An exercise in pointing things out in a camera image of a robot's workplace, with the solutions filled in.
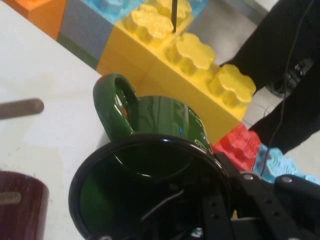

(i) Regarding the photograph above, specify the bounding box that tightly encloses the light blue toy block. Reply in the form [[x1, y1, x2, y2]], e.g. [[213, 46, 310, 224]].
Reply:
[[251, 145, 320, 186]]

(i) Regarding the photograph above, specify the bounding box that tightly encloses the dark green toy block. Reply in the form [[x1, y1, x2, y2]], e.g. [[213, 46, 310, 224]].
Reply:
[[56, 33, 101, 70]]

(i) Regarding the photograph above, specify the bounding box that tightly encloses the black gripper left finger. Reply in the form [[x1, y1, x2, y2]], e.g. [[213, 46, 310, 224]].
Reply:
[[140, 182, 236, 240]]

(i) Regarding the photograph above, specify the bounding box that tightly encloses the small red toy block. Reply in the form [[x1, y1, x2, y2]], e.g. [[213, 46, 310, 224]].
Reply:
[[211, 123, 262, 174]]

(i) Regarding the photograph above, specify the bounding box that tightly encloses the gray toy block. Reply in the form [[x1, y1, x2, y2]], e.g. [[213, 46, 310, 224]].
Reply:
[[60, 0, 126, 60]]

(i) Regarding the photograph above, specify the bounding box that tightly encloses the large yellow toy block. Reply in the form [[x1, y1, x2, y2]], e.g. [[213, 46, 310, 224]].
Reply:
[[95, 0, 257, 146]]

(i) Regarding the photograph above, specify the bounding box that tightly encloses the orange toy block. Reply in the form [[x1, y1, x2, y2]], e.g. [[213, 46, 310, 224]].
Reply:
[[1, 0, 69, 41]]

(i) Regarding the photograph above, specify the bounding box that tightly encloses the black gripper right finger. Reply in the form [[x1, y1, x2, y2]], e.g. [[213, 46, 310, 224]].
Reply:
[[214, 152, 320, 240]]

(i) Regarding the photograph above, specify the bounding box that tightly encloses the green enamel mug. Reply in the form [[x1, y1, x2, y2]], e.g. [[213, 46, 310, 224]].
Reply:
[[68, 72, 235, 240]]

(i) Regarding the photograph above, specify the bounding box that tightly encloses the brown wooden mug tree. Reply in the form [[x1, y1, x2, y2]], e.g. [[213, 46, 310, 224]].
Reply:
[[0, 98, 45, 205]]

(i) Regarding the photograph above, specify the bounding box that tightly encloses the translucent blue toy block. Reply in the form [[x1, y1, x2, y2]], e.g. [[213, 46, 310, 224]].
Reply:
[[91, 0, 210, 26]]

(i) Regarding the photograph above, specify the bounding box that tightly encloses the thin black cable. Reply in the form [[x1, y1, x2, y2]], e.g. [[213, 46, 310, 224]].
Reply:
[[259, 0, 318, 176]]

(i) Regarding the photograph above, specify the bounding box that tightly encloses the red mug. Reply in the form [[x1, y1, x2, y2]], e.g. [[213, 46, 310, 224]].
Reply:
[[0, 170, 50, 240]]

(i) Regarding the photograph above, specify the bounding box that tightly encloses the person in black trousers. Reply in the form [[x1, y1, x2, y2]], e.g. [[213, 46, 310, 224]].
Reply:
[[219, 0, 320, 156]]

